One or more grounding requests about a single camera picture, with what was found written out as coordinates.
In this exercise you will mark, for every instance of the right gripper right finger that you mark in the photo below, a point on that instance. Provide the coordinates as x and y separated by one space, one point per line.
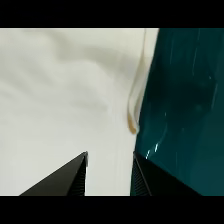
150 181

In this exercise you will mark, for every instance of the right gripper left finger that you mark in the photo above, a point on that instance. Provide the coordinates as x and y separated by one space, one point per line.
70 180

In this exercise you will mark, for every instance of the white garment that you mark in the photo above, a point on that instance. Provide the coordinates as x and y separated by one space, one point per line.
63 100

